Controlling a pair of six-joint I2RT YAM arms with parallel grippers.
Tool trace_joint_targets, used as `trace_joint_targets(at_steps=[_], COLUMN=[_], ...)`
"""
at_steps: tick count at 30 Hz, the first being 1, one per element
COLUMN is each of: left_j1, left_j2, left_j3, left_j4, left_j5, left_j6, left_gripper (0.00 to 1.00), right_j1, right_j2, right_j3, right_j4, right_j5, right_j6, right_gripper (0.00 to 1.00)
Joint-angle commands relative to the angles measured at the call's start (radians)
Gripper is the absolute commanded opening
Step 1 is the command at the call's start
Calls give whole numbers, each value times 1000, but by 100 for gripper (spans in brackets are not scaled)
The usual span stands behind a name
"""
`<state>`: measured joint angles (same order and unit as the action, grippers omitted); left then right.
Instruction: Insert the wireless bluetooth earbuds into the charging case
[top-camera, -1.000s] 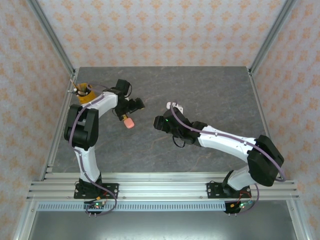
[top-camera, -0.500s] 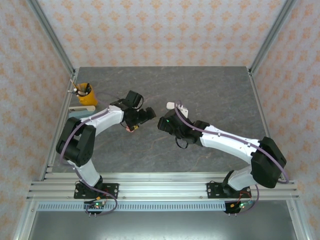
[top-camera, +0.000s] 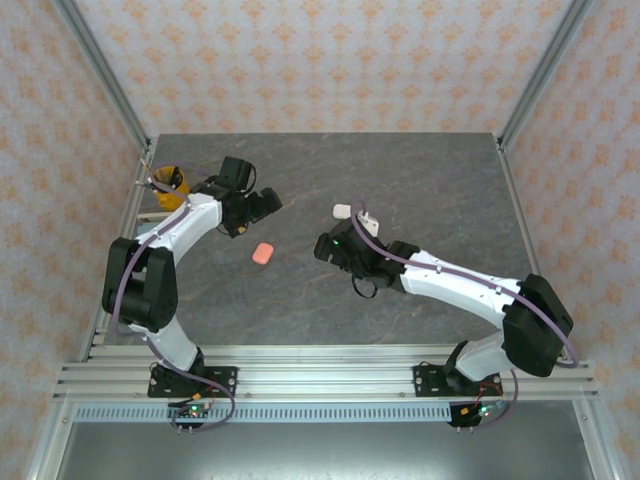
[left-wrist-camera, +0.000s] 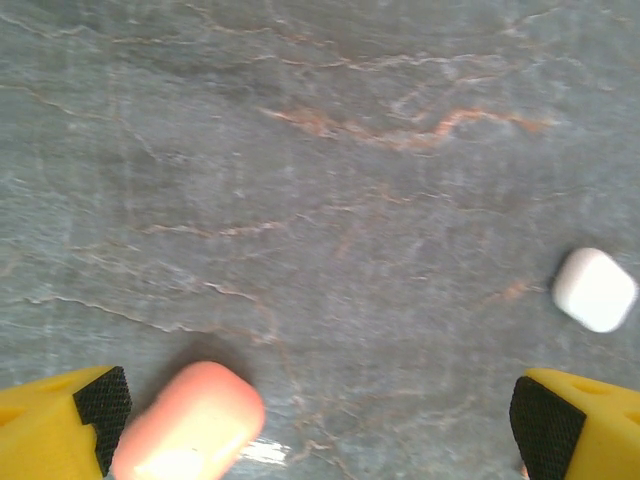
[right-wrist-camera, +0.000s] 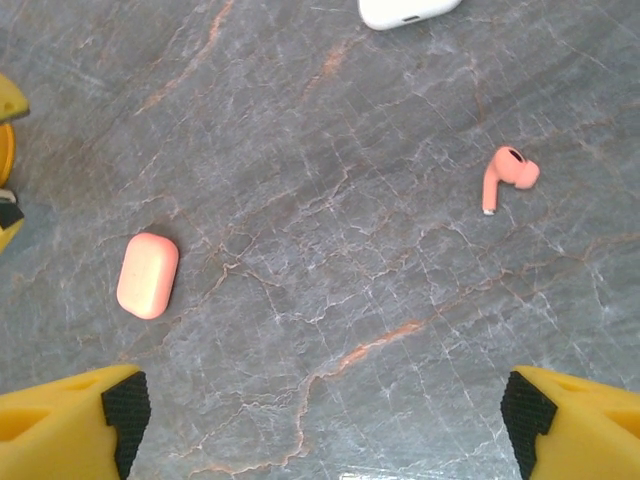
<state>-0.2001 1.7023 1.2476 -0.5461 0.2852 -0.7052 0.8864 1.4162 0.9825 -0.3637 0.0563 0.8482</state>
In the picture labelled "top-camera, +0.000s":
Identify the pink earbud charging case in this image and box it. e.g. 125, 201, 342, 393
250, 241, 276, 267

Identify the orange pen cup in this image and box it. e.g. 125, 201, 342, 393
152, 166, 193, 212

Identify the grey metal panel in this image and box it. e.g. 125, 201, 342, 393
52, 419, 594, 480

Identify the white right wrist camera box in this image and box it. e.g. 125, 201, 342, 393
355, 210, 381, 237

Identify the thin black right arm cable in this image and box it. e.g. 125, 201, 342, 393
351, 274, 378, 300

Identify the aluminium table side rail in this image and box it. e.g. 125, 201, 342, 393
77, 137, 159, 364
496, 137, 574, 361

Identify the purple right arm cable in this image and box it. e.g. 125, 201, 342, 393
349, 199, 580, 434

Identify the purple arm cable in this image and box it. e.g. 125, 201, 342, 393
349, 199, 580, 434
110, 162, 238, 434

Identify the aluminium rail beam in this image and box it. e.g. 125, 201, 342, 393
53, 343, 600, 402

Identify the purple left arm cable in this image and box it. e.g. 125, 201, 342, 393
110, 162, 238, 434

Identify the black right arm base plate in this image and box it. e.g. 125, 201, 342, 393
412, 363, 504, 400

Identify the slotted grey cable duct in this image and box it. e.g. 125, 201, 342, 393
73, 405, 455, 424

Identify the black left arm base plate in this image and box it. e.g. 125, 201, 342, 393
147, 365, 239, 399

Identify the aluminium frame post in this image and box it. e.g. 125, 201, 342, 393
497, 0, 599, 151
52, 0, 154, 154

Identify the aluminium frame leg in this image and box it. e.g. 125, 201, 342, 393
572, 399, 619, 480
24, 399, 79, 480

